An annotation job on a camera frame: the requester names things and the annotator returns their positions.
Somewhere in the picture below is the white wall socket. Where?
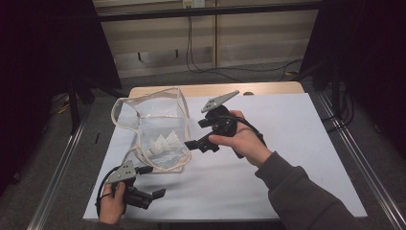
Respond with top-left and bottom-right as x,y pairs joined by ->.
182,0 -> 206,9

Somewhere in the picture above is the dark curtain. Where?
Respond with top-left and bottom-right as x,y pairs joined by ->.
300,0 -> 406,157
0,0 -> 123,196

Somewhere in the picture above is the right hand-held gripper black cable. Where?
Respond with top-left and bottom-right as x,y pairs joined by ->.
219,114 -> 266,145

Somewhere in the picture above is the white shuttlecock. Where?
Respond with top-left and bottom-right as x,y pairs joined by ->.
166,129 -> 180,150
144,142 -> 161,159
154,133 -> 170,153

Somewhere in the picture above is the black metal stand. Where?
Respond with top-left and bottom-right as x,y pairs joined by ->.
312,60 -> 343,111
68,76 -> 97,133

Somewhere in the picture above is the person's right hand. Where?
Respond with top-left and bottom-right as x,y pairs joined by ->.
208,109 -> 274,169

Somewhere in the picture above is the clear plastic bag beige trim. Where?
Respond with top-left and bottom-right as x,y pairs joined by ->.
110,86 -> 192,174

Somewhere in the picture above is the metal floor rail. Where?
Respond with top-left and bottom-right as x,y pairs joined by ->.
27,121 -> 87,230
317,92 -> 406,230

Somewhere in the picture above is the black horizontal bar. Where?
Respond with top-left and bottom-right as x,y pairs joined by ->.
95,1 -> 324,23

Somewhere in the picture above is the person's left hand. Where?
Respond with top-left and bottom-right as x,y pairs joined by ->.
99,181 -> 127,225

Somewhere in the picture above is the wooden table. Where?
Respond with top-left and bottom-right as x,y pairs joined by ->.
128,80 -> 305,99

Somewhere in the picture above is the left hand-held gripper black cable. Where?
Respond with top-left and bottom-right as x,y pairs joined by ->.
95,166 -> 123,219

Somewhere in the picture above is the bundle of black cables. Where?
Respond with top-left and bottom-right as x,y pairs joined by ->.
322,82 -> 355,133

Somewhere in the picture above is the hand-held gripper black cable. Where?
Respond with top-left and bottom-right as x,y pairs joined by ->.
219,114 -> 266,145
95,166 -> 123,219

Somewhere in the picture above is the black floor cable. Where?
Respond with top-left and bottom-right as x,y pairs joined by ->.
186,15 -> 305,83

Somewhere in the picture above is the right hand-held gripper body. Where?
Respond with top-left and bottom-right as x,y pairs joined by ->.
197,89 -> 240,153

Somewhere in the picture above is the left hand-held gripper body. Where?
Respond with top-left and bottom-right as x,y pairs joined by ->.
105,158 -> 154,210

